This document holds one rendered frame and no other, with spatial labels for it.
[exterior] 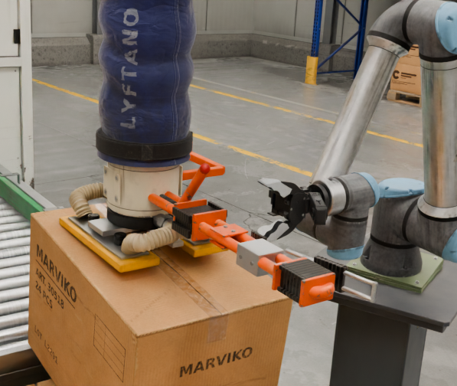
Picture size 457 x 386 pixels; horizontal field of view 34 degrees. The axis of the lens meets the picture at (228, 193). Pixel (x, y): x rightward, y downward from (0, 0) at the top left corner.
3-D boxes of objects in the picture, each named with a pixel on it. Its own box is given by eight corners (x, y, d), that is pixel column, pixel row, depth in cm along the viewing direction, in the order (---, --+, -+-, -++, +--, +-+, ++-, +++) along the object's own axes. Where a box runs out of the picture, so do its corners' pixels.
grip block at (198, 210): (169, 229, 161) (170, 203, 159) (207, 222, 166) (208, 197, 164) (189, 242, 154) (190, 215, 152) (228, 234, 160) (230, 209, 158)
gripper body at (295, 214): (265, 215, 176) (303, 207, 183) (288, 226, 169) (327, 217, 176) (266, 184, 174) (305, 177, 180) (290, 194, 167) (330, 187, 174)
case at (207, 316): (27, 342, 207) (30, 212, 191) (154, 312, 229) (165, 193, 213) (123, 489, 162) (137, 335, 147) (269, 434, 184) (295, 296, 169)
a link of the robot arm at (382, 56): (380, -16, 194) (275, 220, 199) (417, -11, 184) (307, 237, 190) (403, 2, 201) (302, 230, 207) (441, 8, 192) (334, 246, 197)
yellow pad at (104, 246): (58, 224, 188) (58, 205, 186) (94, 218, 193) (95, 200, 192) (120, 273, 161) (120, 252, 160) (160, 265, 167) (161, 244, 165)
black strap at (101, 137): (79, 141, 178) (79, 125, 177) (164, 133, 191) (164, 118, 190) (123, 165, 161) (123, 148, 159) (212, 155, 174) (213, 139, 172)
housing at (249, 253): (233, 264, 144) (235, 243, 143) (262, 258, 148) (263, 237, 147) (256, 278, 139) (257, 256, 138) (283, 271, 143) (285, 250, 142)
